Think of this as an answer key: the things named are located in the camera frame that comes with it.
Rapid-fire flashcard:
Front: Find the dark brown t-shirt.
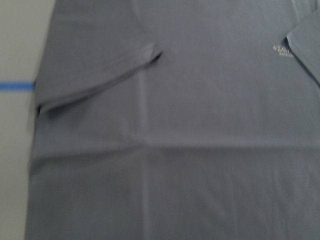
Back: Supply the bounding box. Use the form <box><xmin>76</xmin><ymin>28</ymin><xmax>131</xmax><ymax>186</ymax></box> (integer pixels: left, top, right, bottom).
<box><xmin>24</xmin><ymin>0</ymin><xmax>320</xmax><ymax>240</ymax></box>

